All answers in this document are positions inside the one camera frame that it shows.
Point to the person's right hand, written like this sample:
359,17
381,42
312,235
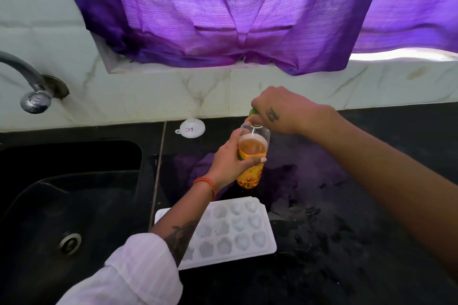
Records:
286,111

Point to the person's left hand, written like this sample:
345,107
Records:
225,165

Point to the orange juice bottle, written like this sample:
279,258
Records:
252,147

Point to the green bottle cap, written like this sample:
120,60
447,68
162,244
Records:
253,112

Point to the white plastic funnel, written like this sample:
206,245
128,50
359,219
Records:
191,129

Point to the white ice cube tray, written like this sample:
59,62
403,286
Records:
236,229

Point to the person's right forearm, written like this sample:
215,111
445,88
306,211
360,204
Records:
393,169

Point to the purple curtain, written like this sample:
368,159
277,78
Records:
250,11

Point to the pink striped shirt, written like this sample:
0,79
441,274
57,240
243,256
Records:
125,276

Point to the black sink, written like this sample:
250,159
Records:
71,190

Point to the metal sink drain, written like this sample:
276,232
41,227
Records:
70,243

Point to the chrome wall faucet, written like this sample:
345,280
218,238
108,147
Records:
32,79

